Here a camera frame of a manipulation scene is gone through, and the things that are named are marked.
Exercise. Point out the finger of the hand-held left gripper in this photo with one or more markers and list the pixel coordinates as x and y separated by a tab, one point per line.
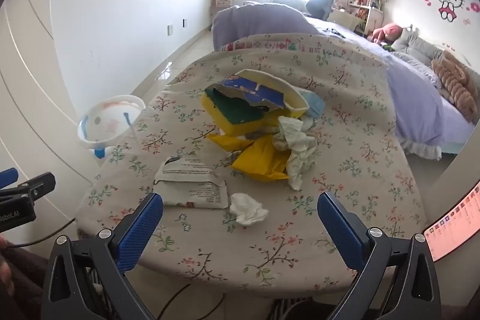
8	177
33	187

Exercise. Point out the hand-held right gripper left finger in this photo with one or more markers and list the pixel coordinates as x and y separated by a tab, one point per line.
140	230

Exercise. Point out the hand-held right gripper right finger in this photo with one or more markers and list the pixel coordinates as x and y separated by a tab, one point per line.
339	230

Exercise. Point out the torn printed paper packet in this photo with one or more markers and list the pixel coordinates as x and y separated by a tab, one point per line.
191	185

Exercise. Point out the white printed wrapper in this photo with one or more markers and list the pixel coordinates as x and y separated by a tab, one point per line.
296	151

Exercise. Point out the white tissue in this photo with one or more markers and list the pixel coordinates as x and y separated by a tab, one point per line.
247	209

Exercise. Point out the white plastic bin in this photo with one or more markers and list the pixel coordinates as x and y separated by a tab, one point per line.
108	117

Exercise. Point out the yellow plastic wrapper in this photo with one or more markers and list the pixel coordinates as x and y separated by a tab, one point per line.
228	142
258	162

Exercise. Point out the light blue carton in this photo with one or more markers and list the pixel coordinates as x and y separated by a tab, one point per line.
315	106

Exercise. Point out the yellow green sponge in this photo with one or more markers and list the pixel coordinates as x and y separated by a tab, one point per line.
221	117

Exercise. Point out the blue torn snack box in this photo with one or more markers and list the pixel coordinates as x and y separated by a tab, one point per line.
262	95

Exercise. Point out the yellow paper bowl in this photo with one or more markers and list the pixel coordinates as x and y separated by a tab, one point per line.
270	78

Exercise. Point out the person's left forearm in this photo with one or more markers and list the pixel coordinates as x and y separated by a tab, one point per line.
22	286

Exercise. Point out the floral tablecloth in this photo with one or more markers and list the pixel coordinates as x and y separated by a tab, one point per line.
337	155

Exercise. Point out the white wardrobe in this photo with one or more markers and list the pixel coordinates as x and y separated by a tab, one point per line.
33	98

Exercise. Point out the striped cloth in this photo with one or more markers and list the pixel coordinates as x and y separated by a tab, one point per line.
292	310

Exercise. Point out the phone with lit screen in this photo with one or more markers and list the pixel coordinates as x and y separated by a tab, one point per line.
453	226

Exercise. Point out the brown plush cushion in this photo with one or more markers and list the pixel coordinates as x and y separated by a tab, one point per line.
455	84

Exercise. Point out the green toy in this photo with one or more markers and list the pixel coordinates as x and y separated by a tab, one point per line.
388	47

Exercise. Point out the black glasses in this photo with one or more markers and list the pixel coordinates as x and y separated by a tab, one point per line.
332	30

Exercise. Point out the grey pillow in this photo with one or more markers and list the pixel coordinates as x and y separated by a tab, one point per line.
416	44

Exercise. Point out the pink plush toy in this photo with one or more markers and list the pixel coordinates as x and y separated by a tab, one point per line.
390	30

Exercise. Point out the beige desk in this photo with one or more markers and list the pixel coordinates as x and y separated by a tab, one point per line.
345	18

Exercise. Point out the blue office chair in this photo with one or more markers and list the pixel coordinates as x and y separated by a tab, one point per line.
320	3

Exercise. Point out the white bookshelf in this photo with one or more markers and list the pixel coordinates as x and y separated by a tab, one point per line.
369	1

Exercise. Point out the grey armchair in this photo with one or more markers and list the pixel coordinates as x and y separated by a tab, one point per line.
287	1

